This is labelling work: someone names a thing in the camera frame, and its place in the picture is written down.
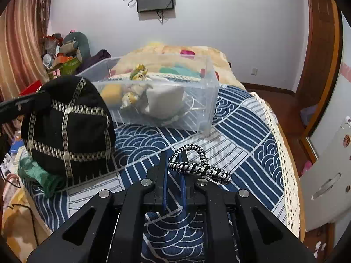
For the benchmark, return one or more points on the blue white patterned bedspread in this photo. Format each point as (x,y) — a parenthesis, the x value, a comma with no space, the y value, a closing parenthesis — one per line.
(241,141)

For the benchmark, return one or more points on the red box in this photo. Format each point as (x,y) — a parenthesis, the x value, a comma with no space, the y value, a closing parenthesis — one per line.
(32,88)

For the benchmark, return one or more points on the dark purple clothing pile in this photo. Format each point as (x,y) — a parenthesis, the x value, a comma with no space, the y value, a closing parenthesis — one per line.
(90,61)

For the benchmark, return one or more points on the black white braided band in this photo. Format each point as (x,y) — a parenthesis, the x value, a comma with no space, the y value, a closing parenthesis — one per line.
(203,168)

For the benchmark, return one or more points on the wooden door frame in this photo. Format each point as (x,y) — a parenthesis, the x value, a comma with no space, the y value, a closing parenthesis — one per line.
(321,65)

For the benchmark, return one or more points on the green cardboard box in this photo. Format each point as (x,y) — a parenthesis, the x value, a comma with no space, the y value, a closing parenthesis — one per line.
(68,68)

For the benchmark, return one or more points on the striped pink curtain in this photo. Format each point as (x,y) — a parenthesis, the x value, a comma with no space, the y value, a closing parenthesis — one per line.
(24,25)

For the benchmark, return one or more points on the beige colourful fleece blanket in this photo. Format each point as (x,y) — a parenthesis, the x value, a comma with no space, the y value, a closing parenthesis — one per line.
(158,57)

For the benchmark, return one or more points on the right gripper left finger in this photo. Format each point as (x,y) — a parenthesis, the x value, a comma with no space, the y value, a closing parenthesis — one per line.
(156,198)

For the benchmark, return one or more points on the clear plastic storage bin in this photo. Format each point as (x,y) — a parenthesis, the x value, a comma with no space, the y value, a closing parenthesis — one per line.
(200,95)

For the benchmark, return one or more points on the white drawstring cloth bag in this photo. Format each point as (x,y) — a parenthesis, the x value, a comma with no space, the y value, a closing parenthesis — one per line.
(163,101)

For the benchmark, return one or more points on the black hat with silver chains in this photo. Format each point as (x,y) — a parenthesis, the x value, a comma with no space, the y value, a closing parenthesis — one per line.
(73,136)

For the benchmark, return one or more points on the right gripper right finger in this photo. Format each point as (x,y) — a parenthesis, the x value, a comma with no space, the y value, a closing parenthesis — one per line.
(190,196)

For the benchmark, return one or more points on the yellow sponge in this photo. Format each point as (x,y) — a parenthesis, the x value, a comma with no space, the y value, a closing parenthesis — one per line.
(112,94)

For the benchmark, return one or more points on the green knitted cloth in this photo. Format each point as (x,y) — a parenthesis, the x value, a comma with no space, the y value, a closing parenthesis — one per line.
(29,170)

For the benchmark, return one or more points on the grey green plush dinosaur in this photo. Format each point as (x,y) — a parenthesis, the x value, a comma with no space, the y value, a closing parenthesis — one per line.
(76,43)

